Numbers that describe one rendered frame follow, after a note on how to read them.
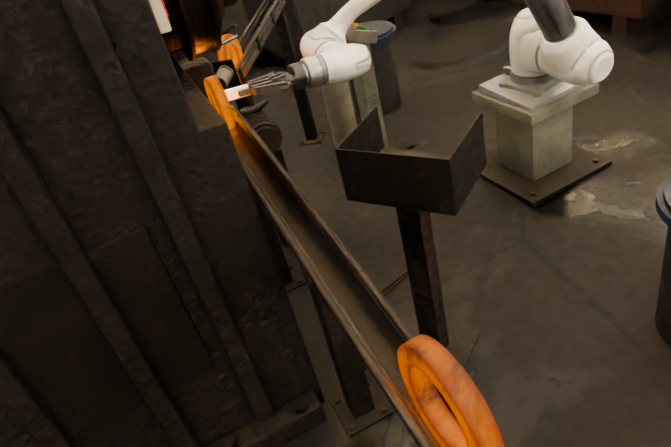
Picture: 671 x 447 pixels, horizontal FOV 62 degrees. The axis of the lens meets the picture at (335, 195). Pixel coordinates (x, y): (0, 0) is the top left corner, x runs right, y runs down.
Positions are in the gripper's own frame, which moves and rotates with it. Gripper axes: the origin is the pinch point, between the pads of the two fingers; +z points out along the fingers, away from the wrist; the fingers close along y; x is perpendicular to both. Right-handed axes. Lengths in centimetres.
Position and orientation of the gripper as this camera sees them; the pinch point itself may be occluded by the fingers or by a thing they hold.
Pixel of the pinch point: (237, 92)
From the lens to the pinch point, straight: 159.9
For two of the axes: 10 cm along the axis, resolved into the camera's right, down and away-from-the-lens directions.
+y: -4.1, -4.2, 8.1
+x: -1.3, -8.5, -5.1
